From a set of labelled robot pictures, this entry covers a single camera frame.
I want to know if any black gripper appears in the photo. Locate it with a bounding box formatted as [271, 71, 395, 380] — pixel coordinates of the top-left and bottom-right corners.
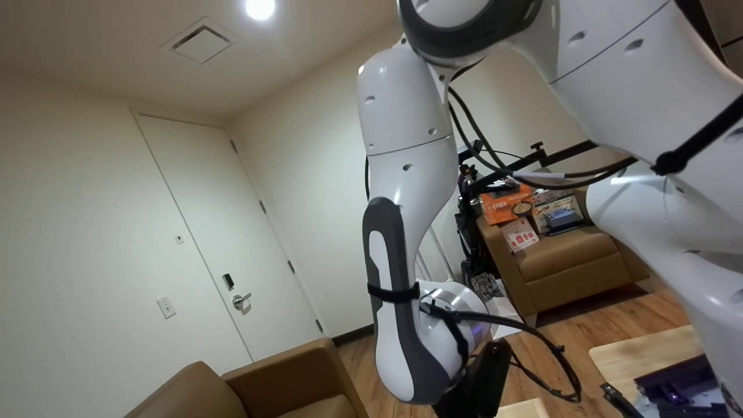
[433, 337, 513, 418]

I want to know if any white paper bag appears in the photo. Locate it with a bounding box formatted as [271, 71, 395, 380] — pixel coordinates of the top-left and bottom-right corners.
[471, 270, 529, 343]

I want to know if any black clamp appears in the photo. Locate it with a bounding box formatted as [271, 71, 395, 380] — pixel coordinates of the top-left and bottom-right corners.
[600, 380, 646, 418]

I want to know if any brown leather sofa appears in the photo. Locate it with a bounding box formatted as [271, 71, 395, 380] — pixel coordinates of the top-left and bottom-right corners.
[477, 184, 652, 323]

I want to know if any black equipment stand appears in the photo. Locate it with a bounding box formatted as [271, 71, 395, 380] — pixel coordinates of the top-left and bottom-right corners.
[455, 164, 498, 287]

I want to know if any red and white box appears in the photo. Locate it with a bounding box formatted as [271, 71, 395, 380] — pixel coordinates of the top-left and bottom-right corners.
[501, 217, 542, 253]

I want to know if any light wooden side table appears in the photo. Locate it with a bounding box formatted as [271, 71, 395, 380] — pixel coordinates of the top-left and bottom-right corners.
[587, 323, 707, 403]

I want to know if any orange box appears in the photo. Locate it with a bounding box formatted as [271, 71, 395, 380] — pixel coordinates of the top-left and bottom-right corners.
[479, 188, 537, 227]

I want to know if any blue grey box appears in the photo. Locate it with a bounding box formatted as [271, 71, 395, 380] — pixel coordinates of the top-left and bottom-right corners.
[537, 193, 587, 237]

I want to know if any tan leather armchair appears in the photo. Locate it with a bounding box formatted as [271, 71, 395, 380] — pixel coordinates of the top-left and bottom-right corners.
[124, 338, 368, 418]

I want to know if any dark blue box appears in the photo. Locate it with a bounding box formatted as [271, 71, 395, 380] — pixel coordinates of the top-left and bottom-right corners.
[635, 356, 733, 418]

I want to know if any white room door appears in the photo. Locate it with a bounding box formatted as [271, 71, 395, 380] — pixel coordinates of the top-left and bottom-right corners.
[133, 111, 327, 366]

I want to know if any round ceiling light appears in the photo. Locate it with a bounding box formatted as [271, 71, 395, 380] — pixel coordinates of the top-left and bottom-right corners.
[242, 0, 278, 22]

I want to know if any white ceiling vent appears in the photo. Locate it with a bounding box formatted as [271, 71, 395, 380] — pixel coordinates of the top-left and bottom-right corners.
[169, 21, 235, 64]

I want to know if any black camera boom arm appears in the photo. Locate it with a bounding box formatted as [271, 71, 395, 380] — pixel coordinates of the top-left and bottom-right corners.
[455, 138, 601, 193]

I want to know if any silver door lever handle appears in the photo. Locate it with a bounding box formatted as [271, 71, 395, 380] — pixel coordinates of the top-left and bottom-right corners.
[231, 291, 255, 316]

